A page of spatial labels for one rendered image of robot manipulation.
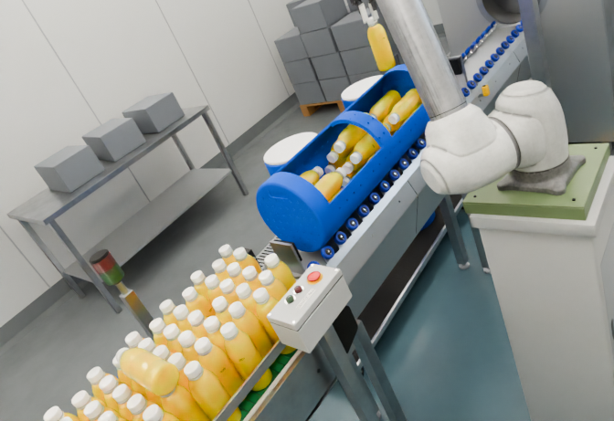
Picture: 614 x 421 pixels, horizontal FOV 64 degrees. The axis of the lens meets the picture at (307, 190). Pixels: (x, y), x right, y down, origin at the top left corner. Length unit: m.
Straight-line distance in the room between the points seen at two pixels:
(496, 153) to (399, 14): 0.42
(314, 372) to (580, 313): 0.77
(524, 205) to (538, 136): 0.19
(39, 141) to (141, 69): 1.16
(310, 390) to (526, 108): 0.94
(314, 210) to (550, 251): 0.66
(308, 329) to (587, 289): 0.78
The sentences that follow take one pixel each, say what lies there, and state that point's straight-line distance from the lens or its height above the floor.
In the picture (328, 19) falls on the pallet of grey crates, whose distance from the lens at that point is 5.16.
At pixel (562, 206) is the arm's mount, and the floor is 1.04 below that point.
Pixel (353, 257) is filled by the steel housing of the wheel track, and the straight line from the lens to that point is 1.68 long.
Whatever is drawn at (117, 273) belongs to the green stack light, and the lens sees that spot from 1.67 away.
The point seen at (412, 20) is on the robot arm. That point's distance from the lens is 1.30.
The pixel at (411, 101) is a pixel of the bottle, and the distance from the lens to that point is 2.03.
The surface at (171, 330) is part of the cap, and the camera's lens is 1.42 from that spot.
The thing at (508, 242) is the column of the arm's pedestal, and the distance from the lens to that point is 1.52.
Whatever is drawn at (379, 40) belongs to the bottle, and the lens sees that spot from 1.99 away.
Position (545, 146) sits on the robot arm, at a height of 1.17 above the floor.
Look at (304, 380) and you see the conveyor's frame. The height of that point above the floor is 0.84.
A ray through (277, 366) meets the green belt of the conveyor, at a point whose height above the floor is 0.90.
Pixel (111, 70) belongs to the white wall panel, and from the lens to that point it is 4.94.
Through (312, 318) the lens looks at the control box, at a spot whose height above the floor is 1.07.
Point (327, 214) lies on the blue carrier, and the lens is 1.53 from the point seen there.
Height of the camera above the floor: 1.86
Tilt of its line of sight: 26 degrees down
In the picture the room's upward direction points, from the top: 24 degrees counter-clockwise
